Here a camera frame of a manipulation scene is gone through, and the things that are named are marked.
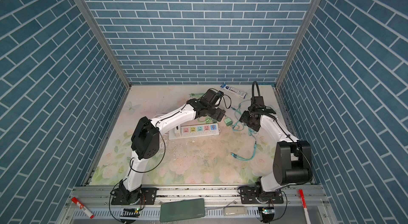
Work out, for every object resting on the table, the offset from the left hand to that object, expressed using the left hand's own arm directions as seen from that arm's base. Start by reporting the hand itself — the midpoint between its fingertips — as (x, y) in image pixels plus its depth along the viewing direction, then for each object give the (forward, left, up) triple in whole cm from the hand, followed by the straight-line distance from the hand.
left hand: (219, 111), depth 92 cm
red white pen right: (-46, -37, -10) cm, 60 cm away
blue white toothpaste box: (+25, -12, -10) cm, 30 cm away
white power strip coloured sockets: (-7, +14, -10) cm, 18 cm away
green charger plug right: (-1, -6, -9) cm, 11 cm away
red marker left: (-44, +63, -11) cm, 77 cm away
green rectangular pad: (-46, +22, -12) cm, 53 cm away
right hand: (-5, -15, -2) cm, 16 cm away
